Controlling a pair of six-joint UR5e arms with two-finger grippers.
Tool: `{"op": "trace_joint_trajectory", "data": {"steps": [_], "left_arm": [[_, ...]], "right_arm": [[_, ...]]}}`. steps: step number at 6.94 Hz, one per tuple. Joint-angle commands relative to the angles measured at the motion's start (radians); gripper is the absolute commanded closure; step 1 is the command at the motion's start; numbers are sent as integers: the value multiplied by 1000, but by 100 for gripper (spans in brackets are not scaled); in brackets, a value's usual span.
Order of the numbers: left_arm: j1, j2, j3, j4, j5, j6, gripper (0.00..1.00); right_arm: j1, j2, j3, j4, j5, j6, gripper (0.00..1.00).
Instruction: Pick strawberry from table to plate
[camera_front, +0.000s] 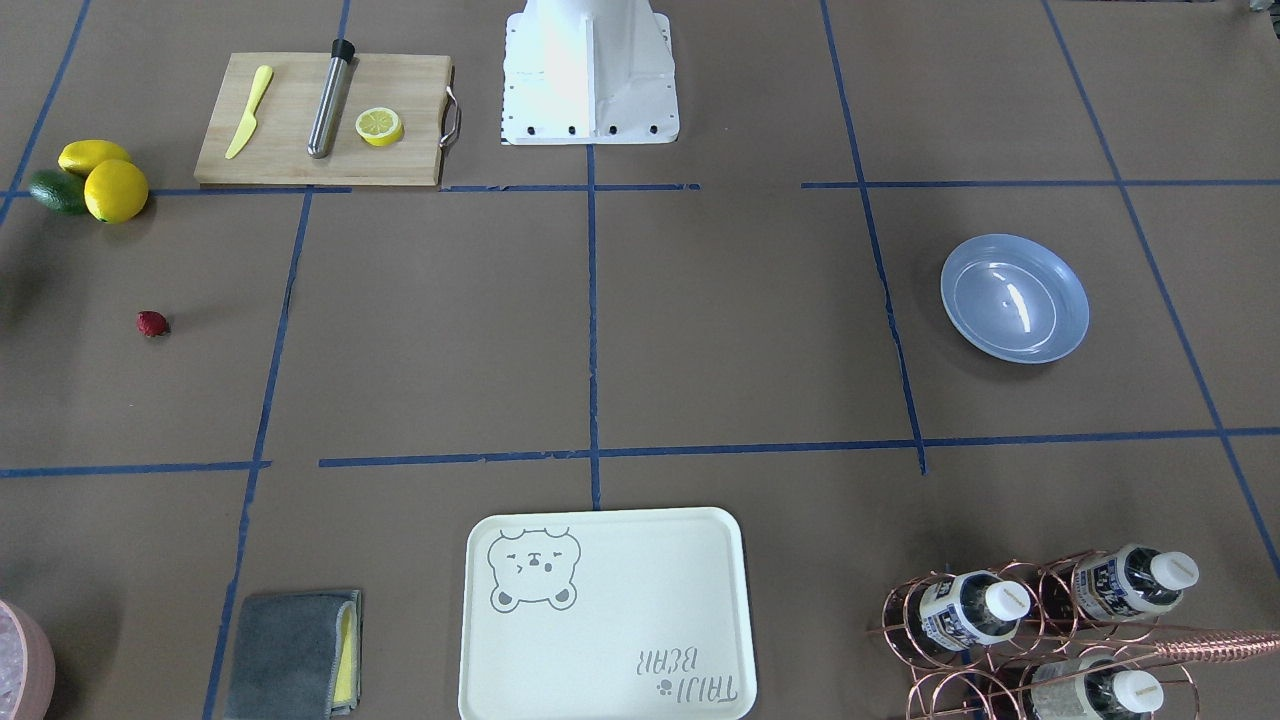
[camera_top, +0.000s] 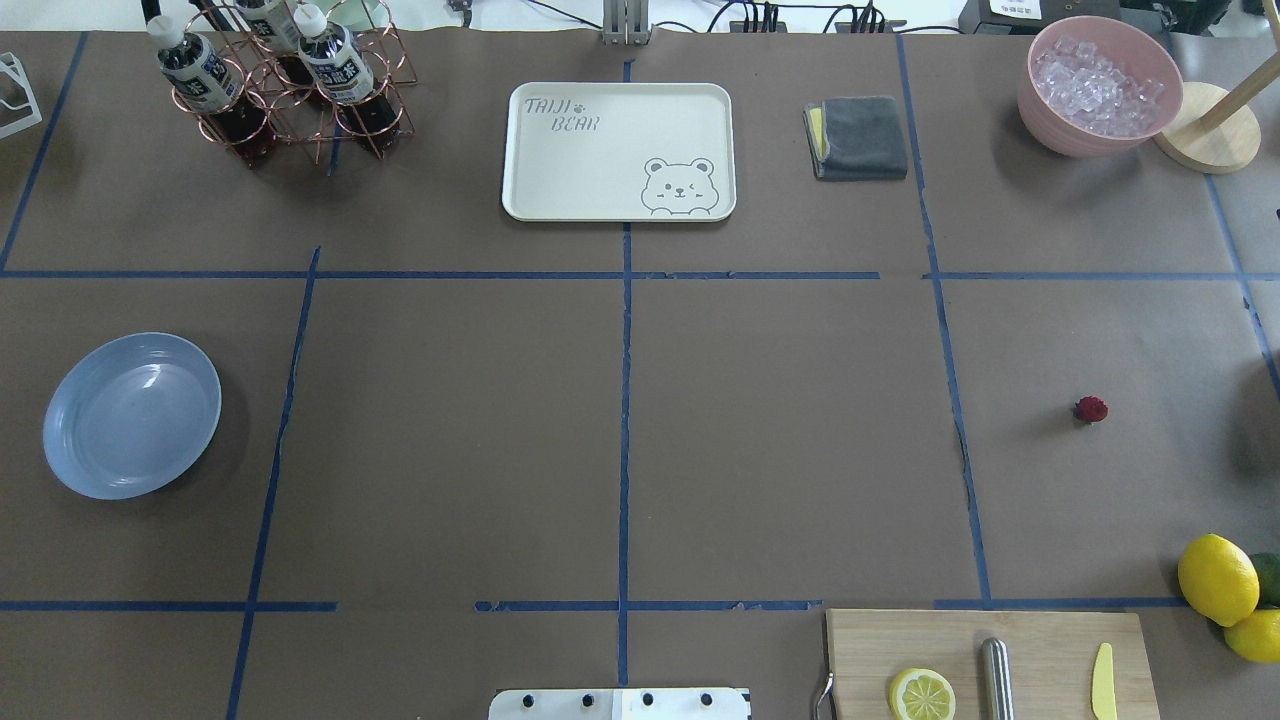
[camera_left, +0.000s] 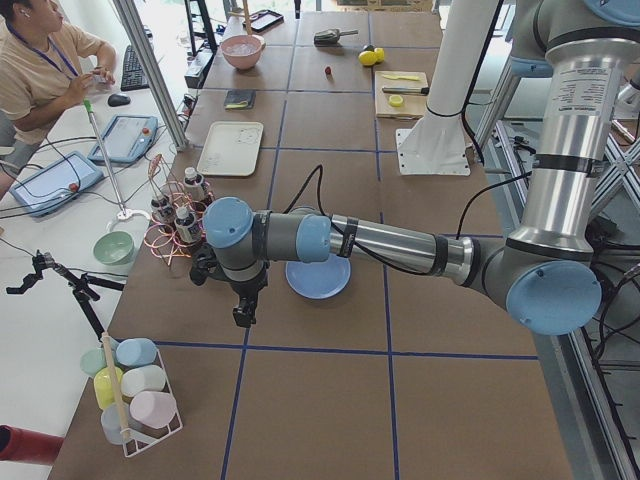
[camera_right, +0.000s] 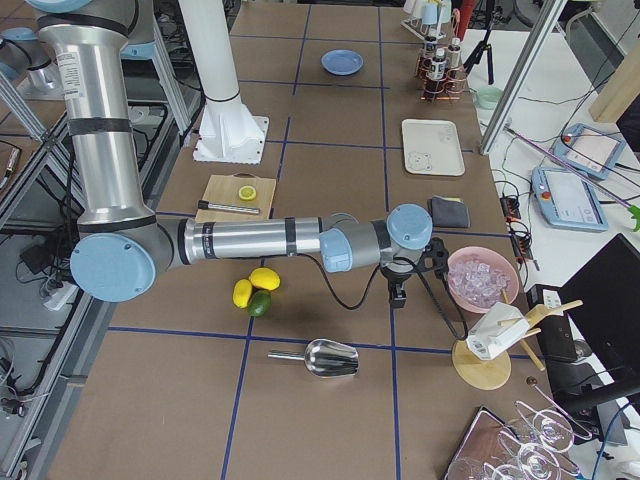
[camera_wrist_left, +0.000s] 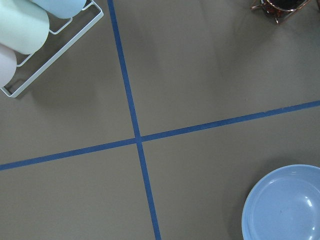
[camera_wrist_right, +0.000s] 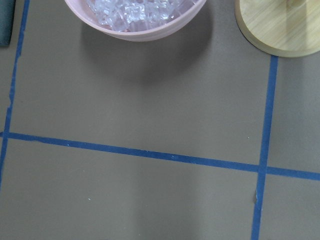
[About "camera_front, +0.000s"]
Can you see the pink bowl with ice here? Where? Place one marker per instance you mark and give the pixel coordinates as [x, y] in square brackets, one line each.
[29, 668]

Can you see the cream bear tray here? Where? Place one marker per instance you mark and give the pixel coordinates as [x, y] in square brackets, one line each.
[623, 614]

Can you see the lemon half slice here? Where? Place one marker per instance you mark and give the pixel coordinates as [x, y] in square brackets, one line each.
[379, 127]

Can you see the grey yellow folded cloth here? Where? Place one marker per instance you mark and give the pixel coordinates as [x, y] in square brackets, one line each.
[297, 656]

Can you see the yellow lemon front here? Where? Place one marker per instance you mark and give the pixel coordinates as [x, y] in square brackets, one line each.
[116, 191]

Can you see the bottle in rack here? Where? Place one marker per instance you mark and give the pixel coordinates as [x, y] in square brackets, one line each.
[1062, 691]
[972, 609]
[1133, 583]

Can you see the copper wire bottle rack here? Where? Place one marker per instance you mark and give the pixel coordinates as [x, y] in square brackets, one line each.
[990, 682]

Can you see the yellow plastic knife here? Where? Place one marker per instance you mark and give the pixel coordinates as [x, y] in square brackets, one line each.
[248, 122]

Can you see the yellow lemon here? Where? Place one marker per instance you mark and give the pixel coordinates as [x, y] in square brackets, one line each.
[81, 157]
[116, 191]

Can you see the steel muddler black tip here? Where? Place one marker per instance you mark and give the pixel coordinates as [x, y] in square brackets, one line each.
[327, 114]

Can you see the blue plastic plate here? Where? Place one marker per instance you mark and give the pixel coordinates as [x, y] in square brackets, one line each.
[1014, 299]

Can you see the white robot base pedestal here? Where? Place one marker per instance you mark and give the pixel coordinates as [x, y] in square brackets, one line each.
[589, 73]

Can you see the red strawberry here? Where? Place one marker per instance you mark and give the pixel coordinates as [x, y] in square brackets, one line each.
[152, 324]

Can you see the yellow lemon rear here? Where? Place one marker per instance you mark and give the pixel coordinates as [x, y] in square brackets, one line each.
[81, 157]

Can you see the green avocado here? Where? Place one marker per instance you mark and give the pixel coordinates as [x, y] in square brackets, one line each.
[59, 191]

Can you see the wooden cutting board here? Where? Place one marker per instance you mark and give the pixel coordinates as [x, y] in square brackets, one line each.
[274, 123]

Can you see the bottle front in rack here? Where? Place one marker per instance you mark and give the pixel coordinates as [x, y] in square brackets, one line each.
[1062, 691]

